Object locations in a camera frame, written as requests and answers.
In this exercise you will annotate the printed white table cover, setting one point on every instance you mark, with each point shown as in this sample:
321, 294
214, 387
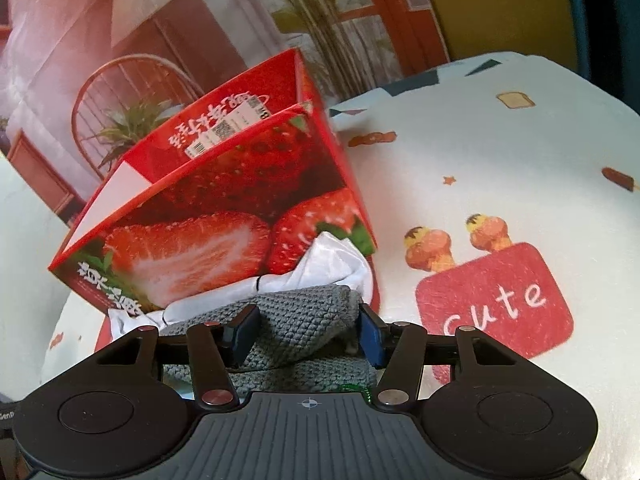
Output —
500, 135

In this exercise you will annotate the white cloth with black ties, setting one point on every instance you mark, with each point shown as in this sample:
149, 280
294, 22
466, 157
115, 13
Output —
330, 260

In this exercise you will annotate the wall poster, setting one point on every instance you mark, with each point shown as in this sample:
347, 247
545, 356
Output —
100, 20

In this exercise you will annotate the grey knitted cloth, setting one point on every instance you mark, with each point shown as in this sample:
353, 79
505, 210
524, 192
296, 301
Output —
300, 320

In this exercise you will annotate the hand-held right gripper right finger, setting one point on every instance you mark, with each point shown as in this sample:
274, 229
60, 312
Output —
372, 336

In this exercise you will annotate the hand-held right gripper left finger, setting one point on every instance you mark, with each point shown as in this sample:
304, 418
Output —
244, 334

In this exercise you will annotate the dark teal curtain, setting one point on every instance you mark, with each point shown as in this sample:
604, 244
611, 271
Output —
610, 10

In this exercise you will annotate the red strawberry print box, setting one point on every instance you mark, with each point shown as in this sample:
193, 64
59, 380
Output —
225, 185

